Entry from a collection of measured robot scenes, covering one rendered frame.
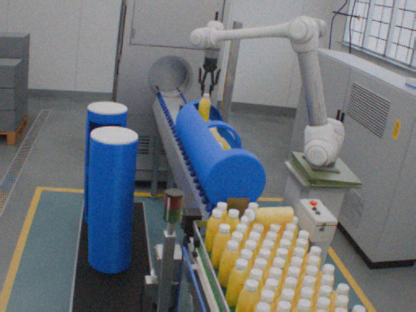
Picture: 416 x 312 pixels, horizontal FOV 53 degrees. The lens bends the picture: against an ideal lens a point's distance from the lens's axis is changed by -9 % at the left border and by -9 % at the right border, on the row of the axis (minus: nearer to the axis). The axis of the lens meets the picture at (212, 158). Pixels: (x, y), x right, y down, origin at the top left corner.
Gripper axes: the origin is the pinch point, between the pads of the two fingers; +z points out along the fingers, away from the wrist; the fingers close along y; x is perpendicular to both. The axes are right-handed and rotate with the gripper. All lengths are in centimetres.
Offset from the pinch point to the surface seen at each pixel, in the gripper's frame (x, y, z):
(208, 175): 77, 13, 19
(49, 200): -108, 104, 131
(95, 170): 13, 62, 47
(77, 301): 46, 73, 117
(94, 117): -40, 64, 32
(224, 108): -64, -31, 27
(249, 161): 77, -4, 12
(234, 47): -64, -32, -19
